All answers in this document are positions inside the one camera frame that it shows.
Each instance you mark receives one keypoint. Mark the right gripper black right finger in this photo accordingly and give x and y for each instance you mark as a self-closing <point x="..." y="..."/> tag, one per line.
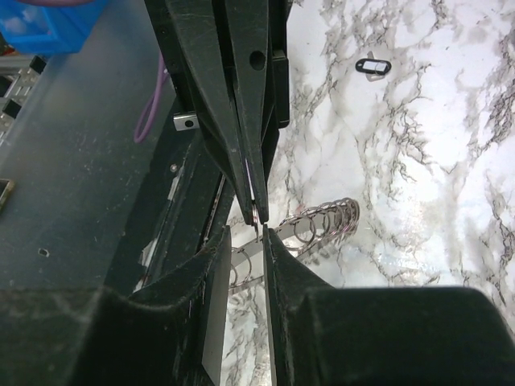
<point x="321" y="335"/>

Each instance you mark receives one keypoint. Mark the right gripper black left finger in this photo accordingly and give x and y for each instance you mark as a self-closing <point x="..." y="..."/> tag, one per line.
<point x="168" y="333"/>

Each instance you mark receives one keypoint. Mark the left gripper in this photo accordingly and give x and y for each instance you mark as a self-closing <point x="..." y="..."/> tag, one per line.
<point x="228" y="63"/>

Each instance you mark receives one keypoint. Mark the steel disc with keyrings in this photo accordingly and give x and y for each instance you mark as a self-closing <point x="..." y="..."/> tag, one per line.
<point x="299" y="233"/>

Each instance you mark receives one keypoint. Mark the blue plastic bin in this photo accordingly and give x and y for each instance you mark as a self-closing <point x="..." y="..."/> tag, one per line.
<point x="48" y="30"/>

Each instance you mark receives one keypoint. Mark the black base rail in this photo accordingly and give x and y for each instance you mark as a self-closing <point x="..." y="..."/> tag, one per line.
<point x="183" y="200"/>

